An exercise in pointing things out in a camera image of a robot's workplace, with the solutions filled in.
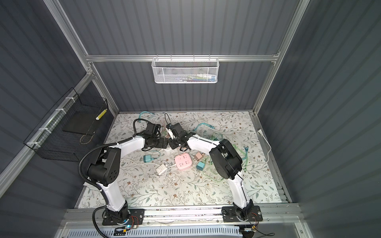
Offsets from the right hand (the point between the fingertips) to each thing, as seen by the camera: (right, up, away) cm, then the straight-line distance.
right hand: (172, 141), depth 96 cm
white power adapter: (-5, -15, -8) cm, 18 cm away
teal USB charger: (+18, -14, -7) cm, 24 cm away
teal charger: (-16, -11, -2) cm, 19 cm away
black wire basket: (-50, +7, -23) cm, 55 cm away
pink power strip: (+7, -11, -4) cm, 14 cm away
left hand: (-9, -1, +3) cm, 10 cm away
